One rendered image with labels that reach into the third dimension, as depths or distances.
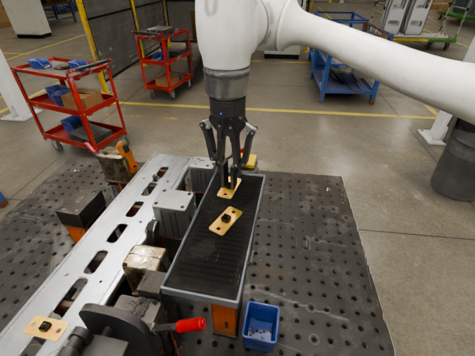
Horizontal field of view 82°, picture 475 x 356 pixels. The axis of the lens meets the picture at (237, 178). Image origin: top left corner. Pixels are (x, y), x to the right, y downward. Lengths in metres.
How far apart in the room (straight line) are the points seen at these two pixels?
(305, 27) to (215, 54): 0.20
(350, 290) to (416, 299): 1.05
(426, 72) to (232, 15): 0.30
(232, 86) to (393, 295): 1.78
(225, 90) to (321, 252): 0.83
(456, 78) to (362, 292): 0.82
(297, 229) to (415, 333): 1.01
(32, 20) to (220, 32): 10.45
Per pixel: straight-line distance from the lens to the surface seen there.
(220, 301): 0.51
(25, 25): 11.07
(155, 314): 0.61
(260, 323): 1.00
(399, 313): 2.03
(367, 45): 0.54
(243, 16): 0.51
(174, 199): 0.77
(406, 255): 2.34
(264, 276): 1.09
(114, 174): 1.17
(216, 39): 0.51
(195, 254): 0.57
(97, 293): 0.77
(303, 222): 1.30
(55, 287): 0.83
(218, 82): 0.53
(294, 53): 6.92
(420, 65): 0.49
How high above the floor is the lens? 1.60
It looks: 37 degrees down
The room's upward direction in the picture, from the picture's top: straight up
